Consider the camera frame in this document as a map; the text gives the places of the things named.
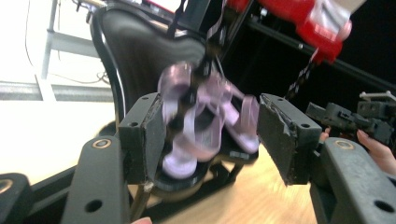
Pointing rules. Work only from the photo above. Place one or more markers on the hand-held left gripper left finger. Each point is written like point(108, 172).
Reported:
point(140, 137)

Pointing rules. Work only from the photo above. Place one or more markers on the white metal desk frame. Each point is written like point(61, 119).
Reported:
point(71, 43)

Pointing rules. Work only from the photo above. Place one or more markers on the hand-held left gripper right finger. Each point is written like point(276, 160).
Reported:
point(289, 140)

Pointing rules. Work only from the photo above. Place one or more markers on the purple translucent sandal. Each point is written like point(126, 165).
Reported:
point(246, 124)
point(179, 161)

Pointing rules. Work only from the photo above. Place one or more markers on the black and red shoe rack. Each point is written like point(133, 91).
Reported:
point(140, 53)

